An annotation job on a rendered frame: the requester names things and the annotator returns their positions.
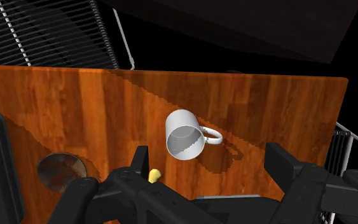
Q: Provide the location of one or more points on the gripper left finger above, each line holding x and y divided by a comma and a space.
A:
141, 198

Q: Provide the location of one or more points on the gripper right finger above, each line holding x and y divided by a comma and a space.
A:
305, 186

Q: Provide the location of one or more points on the small yellow object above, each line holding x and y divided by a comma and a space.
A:
154, 175

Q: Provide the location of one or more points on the white mug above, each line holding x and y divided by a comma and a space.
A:
183, 133

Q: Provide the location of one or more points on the brown wooden table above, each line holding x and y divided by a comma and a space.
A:
104, 102

